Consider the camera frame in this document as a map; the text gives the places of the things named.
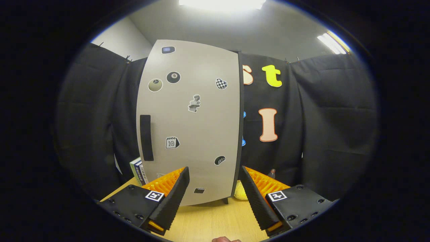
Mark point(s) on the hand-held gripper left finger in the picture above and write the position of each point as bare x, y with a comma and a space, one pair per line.
171, 205

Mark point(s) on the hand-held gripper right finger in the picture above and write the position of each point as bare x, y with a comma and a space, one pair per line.
257, 205

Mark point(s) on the beige shoe cabinet door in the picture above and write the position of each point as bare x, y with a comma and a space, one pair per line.
201, 134

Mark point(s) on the dark grey shoe cabinet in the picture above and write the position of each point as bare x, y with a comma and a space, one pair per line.
241, 101

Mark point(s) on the yellow plush toy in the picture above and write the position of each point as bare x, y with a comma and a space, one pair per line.
240, 193

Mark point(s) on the red label plastic bottle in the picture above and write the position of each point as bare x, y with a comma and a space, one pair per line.
271, 174

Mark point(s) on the white book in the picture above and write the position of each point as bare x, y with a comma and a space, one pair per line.
143, 174

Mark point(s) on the dark blue book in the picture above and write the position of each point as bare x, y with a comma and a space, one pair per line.
138, 173

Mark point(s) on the black backdrop cloth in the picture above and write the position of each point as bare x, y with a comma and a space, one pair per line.
336, 117

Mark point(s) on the large ceiling light panel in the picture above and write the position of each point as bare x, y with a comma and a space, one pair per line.
221, 3

